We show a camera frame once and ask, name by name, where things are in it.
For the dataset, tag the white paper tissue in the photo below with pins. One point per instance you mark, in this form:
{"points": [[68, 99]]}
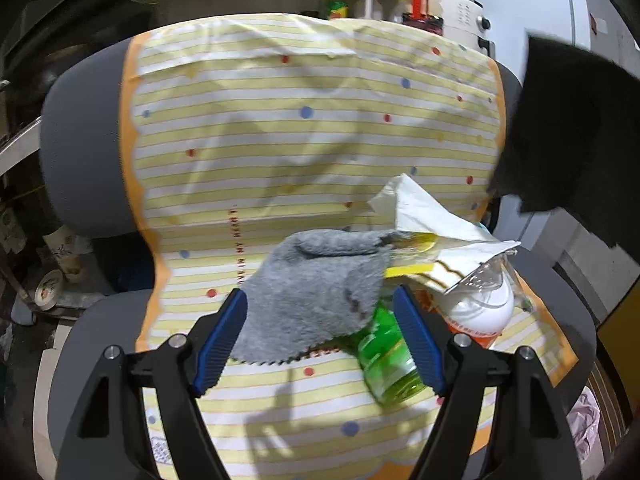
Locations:
{"points": [[425, 215]]}

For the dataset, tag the clear plastic tray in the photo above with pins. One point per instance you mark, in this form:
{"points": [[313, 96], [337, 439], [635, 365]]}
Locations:
{"points": [[492, 275]]}

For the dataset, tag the patterned ceramic cup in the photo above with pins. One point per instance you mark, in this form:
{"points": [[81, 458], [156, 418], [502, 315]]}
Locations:
{"points": [[65, 255]]}

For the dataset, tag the red fridge magnet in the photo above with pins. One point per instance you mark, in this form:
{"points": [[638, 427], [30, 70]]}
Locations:
{"points": [[595, 23]]}

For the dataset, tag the pink cloth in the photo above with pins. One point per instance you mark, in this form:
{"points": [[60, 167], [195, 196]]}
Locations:
{"points": [[585, 420]]}

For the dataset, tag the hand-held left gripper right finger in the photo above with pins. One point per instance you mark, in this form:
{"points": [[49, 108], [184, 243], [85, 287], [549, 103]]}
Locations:
{"points": [[417, 340]]}

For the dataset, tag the white bottle red cap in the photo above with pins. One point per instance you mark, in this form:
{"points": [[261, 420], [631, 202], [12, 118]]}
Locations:
{"points": [[369, 7]]}

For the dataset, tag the yellow lid jar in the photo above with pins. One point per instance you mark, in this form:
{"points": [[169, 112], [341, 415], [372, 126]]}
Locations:
{"points": [[337, 5]]}

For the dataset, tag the green plastic bottle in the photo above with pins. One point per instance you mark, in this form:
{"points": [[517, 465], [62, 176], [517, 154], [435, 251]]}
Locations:
{"points": [[385, 355]]}

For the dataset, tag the yellow packet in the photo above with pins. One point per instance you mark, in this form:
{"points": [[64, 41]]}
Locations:
{"points": [[405, 270]]}

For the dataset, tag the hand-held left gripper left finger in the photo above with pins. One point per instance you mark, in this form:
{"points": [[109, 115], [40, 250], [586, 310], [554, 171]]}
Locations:
{"points": [[220, 345]]}

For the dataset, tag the dark bottle yellow cap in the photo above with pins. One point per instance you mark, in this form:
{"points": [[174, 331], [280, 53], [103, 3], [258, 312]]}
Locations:
{"points": [[311, 2]]}

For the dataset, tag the patterned plate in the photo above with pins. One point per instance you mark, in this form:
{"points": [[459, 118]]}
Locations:
{"points": [[47, 290]]}

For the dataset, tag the white kitchen appliance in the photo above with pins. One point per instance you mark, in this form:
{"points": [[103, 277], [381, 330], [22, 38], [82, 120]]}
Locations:
{"points": [[462, 15]]}

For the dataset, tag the yellow striped dotted tablecloth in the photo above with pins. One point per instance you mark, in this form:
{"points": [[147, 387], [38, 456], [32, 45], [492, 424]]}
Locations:
{"points": [[300, 160]]}

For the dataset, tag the yellow door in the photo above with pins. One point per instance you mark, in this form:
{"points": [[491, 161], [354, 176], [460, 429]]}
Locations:
{"points": [[622, 340]]}

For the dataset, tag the grey fluffy cloth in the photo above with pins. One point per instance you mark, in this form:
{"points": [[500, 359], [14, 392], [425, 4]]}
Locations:
{"points": [[305, 290]]}

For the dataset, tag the red lidded jar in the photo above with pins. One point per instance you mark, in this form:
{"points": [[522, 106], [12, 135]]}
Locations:
{"points": [[422, 22]]}

